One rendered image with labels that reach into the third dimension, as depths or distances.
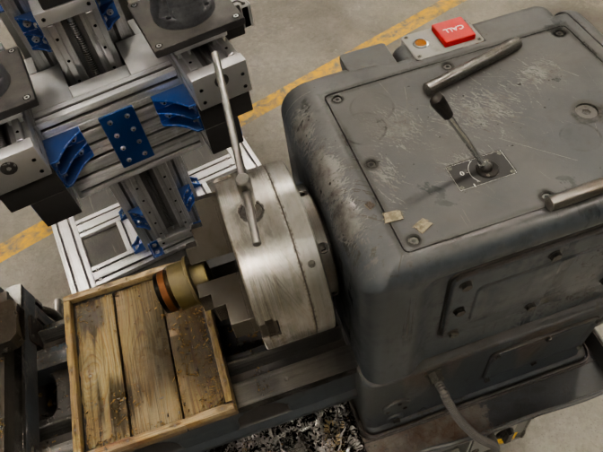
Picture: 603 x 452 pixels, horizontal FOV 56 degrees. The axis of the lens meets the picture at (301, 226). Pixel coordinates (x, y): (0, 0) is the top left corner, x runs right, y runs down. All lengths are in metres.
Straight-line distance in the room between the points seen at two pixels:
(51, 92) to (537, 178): 1.11
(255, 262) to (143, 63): 0.77
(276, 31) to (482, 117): 2.48
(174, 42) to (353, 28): 2.05
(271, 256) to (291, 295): 0.07
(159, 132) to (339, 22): 2.00
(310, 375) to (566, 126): 0.63
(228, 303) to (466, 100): 0.52
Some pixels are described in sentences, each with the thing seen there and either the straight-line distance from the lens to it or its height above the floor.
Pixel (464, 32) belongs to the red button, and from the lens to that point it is 1.12.
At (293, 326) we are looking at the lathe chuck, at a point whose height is 1.10.
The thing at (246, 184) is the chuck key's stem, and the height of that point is 1.32.
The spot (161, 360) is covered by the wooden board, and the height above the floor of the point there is 0.89.
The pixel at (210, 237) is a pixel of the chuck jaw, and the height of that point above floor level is 1.15.
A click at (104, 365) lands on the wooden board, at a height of 0.88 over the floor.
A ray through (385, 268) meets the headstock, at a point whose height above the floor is 1.25.
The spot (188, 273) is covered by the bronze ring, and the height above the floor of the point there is 1.11.
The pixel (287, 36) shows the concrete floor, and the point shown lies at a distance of 3.32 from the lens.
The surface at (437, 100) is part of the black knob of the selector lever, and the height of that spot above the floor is 1.40.
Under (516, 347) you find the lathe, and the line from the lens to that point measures 1.27.
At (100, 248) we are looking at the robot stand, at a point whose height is 0.21.
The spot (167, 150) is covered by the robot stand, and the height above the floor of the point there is 0.84.
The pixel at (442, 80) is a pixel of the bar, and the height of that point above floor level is 1.28.
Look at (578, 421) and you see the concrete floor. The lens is 2.12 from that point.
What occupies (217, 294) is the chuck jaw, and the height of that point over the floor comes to 1.11.
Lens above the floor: 1.92
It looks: 54 degrees down
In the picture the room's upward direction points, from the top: 10 degrees counter-clockwise
